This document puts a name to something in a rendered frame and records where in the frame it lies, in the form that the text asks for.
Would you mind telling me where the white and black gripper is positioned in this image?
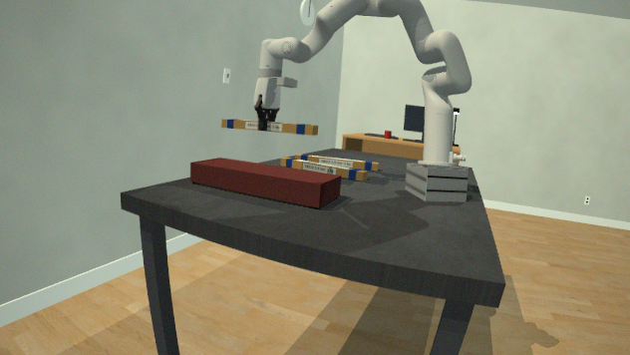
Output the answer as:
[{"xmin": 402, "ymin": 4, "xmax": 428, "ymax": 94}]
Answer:
[{"xmin": 253, "ymin": 77, "xmax": 281, "ymax": 131}]

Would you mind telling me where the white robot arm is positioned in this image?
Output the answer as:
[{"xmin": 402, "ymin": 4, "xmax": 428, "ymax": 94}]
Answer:
[{"xmin": 258, "ymin": 0, "xmax": 472, "ymax": 167}]

